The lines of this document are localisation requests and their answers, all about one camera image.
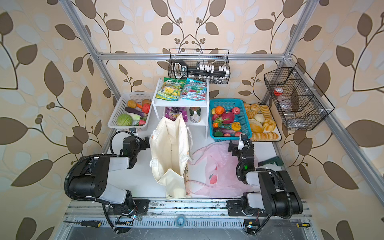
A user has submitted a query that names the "cream canvas tote bag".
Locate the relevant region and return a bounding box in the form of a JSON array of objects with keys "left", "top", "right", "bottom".
[{"left": 150, "top": 115, "right": 193, "bottom": 199}]

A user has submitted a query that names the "purple grape candy bag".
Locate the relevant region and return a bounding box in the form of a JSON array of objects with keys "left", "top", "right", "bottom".
[{"left": 165, "top": 107, "right": 188, "bottom": 122}]

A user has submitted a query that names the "green white drink can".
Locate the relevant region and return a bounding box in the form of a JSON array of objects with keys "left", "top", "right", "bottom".
[{"left": 189, "top": 107, "right": 201, "bottom": 124}]

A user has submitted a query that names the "teal red snack bag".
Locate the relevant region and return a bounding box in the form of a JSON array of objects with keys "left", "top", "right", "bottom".
[{"left": 180, "top": 79, "right": 207, "bottom": 102}]

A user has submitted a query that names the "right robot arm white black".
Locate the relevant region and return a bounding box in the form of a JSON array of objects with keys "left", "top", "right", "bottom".
[{"left": 226, "top": 135, "right": 304, "bottom": 236}]

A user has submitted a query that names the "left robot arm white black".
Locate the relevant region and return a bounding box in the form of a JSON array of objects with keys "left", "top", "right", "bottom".
[{"left": 64, "top": 132, "right": 150, "bottom": 235}]

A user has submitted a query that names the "pink plastic grocery bag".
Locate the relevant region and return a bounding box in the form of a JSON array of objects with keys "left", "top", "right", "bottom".
[{"left": 186, "top": 141, "right": 260, "bottom": 198}]

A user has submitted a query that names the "green cabbage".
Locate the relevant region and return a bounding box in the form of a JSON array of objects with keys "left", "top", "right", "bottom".
[{"left": 116, "top": 114, "right": 133, "bottom": 127}]

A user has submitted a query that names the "green tape dispenser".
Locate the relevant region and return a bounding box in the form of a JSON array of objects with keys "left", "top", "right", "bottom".
[{"left": 258, "top": 156, "right": 284, "bottom": 167}]

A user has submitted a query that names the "white plastic vegetable basket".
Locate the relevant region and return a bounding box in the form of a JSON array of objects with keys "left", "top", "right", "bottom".
[{"left": 108, "top": 92, "right": 154, "bottom": 131}]

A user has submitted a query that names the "purple eggplant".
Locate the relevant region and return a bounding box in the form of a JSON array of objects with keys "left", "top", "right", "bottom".
[{"left": 125, "top": 107, "right": 148, "bottom": 118}]

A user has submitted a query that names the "teal plastic fruit basket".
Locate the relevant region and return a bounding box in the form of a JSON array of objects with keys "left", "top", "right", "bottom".
[{"left": 209, "top": 99, "right": 252, "bottom": 142}]

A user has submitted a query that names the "pink dragon fruit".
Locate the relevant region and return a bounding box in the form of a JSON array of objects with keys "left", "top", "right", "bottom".
[{"left": 221, "top": 112, "right": 235, "bottom": 124}]

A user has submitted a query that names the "white bread tray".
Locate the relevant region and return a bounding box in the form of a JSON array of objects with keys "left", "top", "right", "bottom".
[{"left": 244, "top": 104, "right": 282, "bottom": 142}]

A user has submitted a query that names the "red tomato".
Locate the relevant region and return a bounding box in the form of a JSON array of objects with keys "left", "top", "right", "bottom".
[{"left": 142, "top": 103, "right": 151, "bottom": 114}]

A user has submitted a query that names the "red apple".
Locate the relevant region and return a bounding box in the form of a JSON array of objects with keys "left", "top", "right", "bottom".
[{"left": 232, "top": 107, "right": 241, "bottom": 115}]

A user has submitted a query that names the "brown potato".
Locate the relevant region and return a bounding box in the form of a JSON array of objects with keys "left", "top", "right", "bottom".
[{"left": 127, "top": 100, "right": 137, "bottom": 109}]

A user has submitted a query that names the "orange fruit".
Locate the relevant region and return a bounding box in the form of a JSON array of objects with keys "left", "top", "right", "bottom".
[{"left": 215, "top": 106, "right": 226, "bottom": 115}]

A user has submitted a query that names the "white two-tier shelf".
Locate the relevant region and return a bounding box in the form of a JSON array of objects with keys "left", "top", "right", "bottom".
[{"left": 152, "top": 78, "right": 210, "bottom": 139}]

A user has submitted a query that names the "plastic bottle red cap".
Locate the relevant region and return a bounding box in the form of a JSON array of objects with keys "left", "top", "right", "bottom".
[{"left": 274, "top": 88, "right": 295, "bottom": 119}]

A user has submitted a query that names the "yellow green snack bag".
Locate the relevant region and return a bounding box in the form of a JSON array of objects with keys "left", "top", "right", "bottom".
[{"left": 156, "top": 78, "right": 187, "bottom": 102}]

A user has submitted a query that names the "yellow black screwdriver left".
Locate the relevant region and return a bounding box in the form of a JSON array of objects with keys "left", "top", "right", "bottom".
[{"left": 64, "top": 220, "right": 102, "bottom": 228}]

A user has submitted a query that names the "yellow black screwdriver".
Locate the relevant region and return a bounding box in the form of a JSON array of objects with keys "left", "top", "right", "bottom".
[
  {"left": 281, "top": 223, "right": 311, "bottom": 228},
  {"left": 64, "top": 220, "right": 102, "bottom": 228}
]

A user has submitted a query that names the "yellow black screwdriver right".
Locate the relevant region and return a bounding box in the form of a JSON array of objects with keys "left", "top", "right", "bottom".
[{"left": 281, "top": 223, "right": 311, "bottom": 228}]

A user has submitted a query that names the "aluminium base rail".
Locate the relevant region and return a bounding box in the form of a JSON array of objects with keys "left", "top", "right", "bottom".
[{"left": 63, "top": 198, "right": 313, "bottom": 229}]

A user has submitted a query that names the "black wire basket right wall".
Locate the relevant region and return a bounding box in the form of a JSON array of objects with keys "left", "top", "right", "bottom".
[{"left": 264, "top": 63, "right": 335, "bottom": 131}]

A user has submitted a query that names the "black wire basket wall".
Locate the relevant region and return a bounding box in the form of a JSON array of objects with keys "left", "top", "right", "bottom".
[
  {"left": 168, "top": 48, "right": 231, "bottom": 84},
  {"left": 264, "top": 63, "right": 335, "bottom": 131}
]

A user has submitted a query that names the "black wire basket back wall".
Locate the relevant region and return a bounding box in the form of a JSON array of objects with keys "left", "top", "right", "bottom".
[{"left": 168, "top": 48, "right": 231, "bottom": 84}]

